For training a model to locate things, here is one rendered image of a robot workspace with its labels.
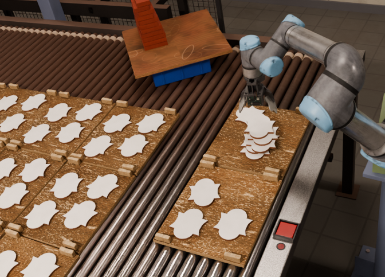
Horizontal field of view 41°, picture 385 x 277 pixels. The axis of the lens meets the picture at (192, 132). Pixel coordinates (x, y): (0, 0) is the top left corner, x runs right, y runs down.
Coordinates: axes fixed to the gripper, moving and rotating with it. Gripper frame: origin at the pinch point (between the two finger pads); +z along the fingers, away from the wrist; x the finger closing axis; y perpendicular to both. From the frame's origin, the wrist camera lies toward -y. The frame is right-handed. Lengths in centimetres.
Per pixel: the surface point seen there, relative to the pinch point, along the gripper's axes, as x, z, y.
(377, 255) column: 50, 78, 8
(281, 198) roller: 11.5, 15.0, 33.0
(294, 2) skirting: -13, 102, -300
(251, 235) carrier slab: 4, 13, 53
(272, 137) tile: 6.0, 8.5, 5.7
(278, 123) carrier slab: 6.6, 12.8, -8.4
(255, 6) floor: -52, 106, -304
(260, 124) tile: 0.0, 7.4, -1.2
